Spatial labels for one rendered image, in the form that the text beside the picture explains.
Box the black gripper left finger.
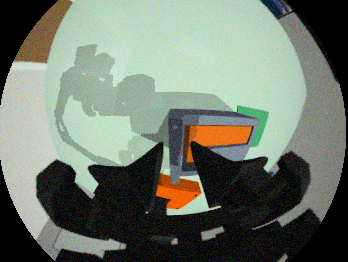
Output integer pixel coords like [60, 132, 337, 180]
[88, 142, 163, 213]

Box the orange l-shaped part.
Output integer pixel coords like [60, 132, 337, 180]
[183, 124, 251, 163]

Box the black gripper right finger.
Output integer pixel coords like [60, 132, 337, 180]
[190, 142, 268, 208]

